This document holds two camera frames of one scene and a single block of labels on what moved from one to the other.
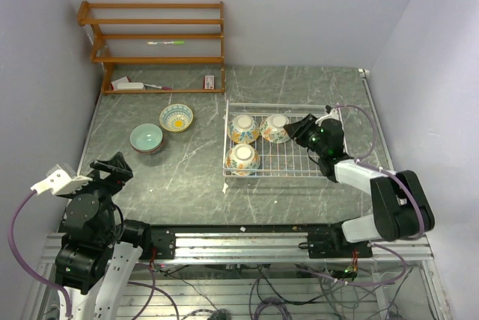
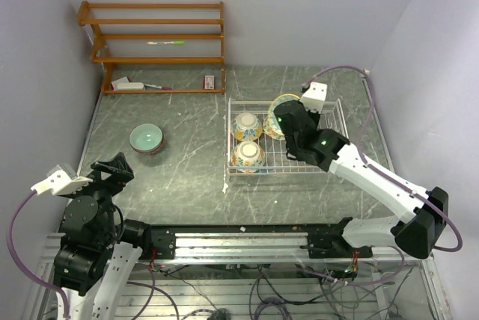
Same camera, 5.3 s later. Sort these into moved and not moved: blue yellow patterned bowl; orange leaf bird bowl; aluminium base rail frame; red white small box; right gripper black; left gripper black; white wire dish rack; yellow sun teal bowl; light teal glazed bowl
Moved: orange leaf bird bowl; yellow sun teal bowl; right gripper black
Not moved: light teal glazed bowl; blue yellow patterned bowl; aluminium base rail frame; red white small box; white wire dish rack; left gripper black
